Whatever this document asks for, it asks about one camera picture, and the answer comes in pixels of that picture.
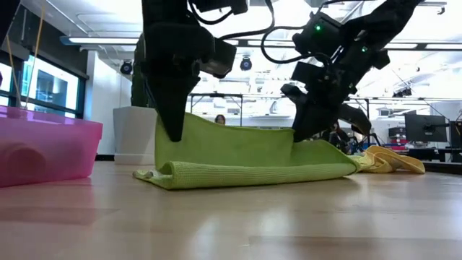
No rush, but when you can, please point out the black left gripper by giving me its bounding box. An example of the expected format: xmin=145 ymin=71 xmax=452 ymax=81
xmin=139 ymin=21 xmax=217 ymax=143

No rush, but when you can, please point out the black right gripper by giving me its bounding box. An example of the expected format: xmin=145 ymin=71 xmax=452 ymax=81
xmin=280 ymin=64 xmax=372 ymax=143

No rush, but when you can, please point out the yellow microfiber towel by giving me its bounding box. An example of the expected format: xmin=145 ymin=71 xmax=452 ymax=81
xmin=348 ymin=144 xmax=427 ymax=175

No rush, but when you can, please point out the lime green microfiber towel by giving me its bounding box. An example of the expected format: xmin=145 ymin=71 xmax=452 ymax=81
xmin=132 ymin=111 xmax=362 ymax=191

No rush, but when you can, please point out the pink plastic basket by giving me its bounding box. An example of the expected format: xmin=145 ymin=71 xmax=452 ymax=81
xmin=0 ymin=105 xmax=104 ymax=189

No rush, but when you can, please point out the white hexagonal planter pot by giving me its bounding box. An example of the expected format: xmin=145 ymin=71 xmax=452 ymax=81
xmin=113 ymin=105 xmax=159 ymax=166

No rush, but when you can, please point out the black computer monitor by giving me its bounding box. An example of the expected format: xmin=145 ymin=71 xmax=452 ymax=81
xmin=404 ymin=113 xmax=448 ymax=143
xmin=449 ymin=120 xmax=462 ymax=150

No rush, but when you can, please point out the overhead rig light bar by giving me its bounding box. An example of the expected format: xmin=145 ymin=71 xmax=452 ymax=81
xmin=59 ymin=35 xmax=462 ymax=52

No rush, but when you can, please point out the black framed window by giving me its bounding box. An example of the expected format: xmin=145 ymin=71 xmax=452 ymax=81
xmin=0 ymin=53 xmax=88 ymax=120

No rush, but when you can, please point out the black background stand frame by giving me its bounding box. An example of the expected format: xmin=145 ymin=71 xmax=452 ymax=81
xmin=344 ymin=96 xmax=371 ymax=120
xmin=188 ymin=92 xmax=244 ymax=127

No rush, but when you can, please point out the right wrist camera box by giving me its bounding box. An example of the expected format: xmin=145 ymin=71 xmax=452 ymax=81
xmin=290 ymin=61 xmax=328 ymax=87

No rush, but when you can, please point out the orange extension cable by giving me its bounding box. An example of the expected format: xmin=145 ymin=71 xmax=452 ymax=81
xmin=5 ymin=0 xmax=47 ymax=110

